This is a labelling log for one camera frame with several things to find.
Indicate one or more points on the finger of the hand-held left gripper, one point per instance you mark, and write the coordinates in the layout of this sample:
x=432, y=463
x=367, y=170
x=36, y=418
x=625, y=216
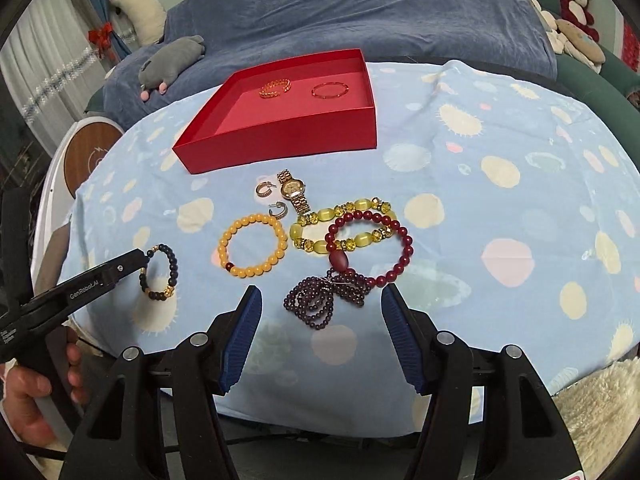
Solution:
x=132, y=261

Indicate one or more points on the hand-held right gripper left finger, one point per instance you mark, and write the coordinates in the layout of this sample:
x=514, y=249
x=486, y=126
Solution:
x=245, y=332

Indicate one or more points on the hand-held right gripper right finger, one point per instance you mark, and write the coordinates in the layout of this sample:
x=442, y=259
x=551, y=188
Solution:
x=400, y=332

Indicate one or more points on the purple bead strand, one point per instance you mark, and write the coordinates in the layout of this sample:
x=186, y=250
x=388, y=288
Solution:
x=310, y=301

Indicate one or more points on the silver hoop earring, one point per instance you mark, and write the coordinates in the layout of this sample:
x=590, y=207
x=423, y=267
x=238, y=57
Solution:
x=282, y=211

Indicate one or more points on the gold hoop earring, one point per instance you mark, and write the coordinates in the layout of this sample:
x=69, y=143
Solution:
x=259, y=192

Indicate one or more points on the gold wristwatch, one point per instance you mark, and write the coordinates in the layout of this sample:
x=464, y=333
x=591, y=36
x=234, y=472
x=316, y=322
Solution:
x=292, y=189

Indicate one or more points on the red cardboard box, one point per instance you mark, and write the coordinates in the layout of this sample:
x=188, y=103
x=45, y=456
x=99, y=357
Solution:
x=300, y=132

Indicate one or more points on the person's left hand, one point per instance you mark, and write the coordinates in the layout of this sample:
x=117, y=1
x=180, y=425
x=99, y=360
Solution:
x=27, y=410

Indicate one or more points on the light blue dotted tablecloth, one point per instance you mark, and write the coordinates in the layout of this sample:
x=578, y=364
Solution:
x=475, y=285

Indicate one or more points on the white side table wooden top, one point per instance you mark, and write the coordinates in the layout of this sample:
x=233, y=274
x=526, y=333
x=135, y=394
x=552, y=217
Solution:
x=95, y=150

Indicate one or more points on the grey plush toy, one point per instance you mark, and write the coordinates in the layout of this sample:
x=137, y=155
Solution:
x=170, y=60

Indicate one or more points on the white curtain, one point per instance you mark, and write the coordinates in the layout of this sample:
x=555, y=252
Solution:
x=45, y=75

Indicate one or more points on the white fluffy rug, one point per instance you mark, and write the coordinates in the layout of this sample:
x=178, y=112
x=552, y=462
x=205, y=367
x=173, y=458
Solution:
x=600, y=410

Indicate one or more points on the teal curtain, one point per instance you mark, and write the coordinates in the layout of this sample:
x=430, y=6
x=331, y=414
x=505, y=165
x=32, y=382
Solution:
x=117, y=45

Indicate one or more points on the red ribbon bow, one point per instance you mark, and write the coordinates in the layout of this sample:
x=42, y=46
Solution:
x=100, y=35

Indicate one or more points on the thin red bangle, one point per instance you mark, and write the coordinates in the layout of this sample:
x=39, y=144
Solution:
x=314, y=94

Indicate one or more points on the long white plush toy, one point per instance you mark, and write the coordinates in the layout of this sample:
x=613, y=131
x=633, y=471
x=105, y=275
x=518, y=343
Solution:
x=142, y=10

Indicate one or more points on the green sofa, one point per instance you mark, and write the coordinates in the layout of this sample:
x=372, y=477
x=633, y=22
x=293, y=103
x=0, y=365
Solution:
x=575, y=77

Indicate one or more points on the blue covered sofa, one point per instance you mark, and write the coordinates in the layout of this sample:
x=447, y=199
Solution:
x=350, y=10

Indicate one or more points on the beige round plush toy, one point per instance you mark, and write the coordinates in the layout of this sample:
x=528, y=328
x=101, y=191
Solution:
x=582, y=42

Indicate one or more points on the small white plush toy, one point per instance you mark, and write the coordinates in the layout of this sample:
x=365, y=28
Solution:
x=547, y=22

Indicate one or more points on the red plush toy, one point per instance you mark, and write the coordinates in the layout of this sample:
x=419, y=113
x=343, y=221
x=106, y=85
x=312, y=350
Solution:
x=575, y=7

